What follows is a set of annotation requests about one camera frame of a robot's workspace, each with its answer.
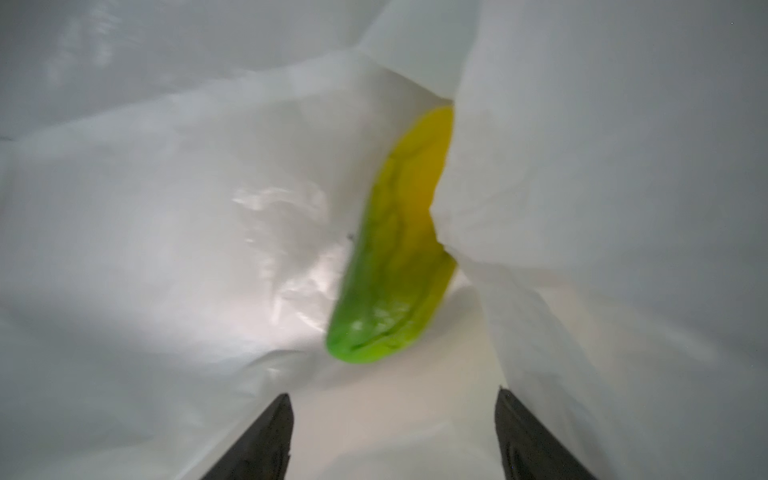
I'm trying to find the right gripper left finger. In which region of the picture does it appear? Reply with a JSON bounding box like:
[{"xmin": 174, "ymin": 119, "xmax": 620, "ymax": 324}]
[{"xmin": 202, "ymin": 393, "xmax": 294, "ymax": 480}]

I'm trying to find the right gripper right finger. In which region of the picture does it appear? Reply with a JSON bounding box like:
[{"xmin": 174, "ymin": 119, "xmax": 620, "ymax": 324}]
[{"xmin": 494, "ymin": 388, "xmax": 596, "ymax": 480}]

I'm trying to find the green yellow mango fruit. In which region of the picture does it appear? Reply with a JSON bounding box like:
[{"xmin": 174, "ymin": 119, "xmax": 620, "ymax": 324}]
[{"xmin": 325, "ymin": 105, "xmax": 457, "ymax": 364}]

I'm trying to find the white plastic bag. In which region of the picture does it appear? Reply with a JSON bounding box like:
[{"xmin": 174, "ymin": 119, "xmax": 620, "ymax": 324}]
[{"xmin": 1, "ymin": 1, "xmax": 767, "ymax": 479}]

